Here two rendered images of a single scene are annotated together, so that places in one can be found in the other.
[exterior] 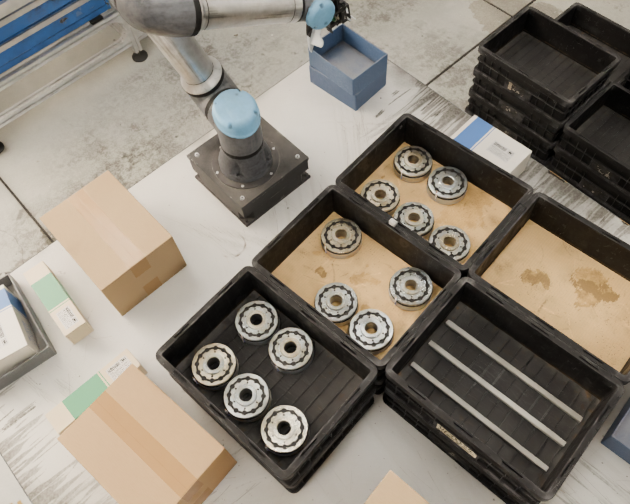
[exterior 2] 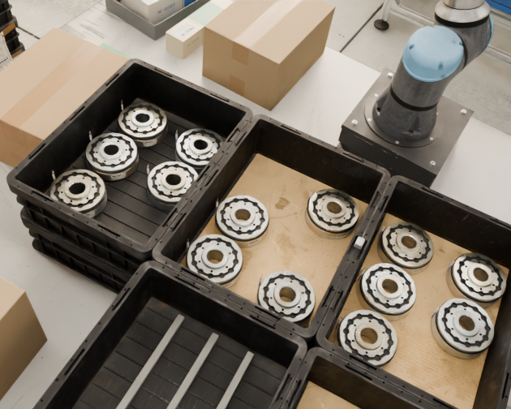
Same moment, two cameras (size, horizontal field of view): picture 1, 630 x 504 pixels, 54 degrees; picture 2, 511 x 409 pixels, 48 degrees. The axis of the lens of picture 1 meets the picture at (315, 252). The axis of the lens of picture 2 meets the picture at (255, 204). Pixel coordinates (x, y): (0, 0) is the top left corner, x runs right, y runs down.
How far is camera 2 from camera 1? 0.80 m
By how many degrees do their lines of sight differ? 33
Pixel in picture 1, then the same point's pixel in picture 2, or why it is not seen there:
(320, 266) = (289, 201)
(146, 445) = (51, 85)
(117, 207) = (297, 20)
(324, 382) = (143, 227)
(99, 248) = (247, 16)
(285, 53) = not seen: outside the picture
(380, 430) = not seen: hidden behind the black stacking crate
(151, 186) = (349, 67)
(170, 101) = not seen: hidden behind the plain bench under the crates
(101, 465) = (30, 59)
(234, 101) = (444, 41)
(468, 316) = (267, 383)
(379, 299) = (263, 269)
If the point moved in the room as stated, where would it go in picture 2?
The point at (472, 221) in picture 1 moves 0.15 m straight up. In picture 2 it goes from (419, 373) to (454, 338)
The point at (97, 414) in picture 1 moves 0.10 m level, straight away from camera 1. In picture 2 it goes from (79, 47) to (98, 23)
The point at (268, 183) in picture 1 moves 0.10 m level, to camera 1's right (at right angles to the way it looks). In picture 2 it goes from (384, 143) to (404, 174)
